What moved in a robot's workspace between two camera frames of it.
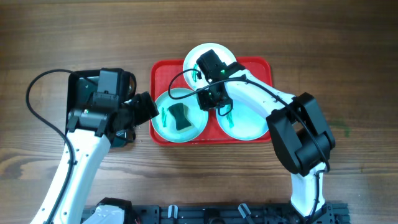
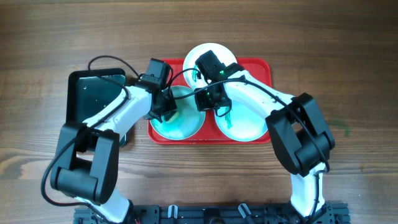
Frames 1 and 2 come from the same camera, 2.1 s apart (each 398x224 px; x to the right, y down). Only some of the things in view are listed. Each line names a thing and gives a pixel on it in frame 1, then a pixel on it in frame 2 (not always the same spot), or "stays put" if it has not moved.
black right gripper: [205, 106] stays put
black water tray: [95, 103] stays put
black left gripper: [145, 106] to [171, 106]
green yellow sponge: [180, 113] to [173, 118]
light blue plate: [164, 124] stays put
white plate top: [190, 63] stays put
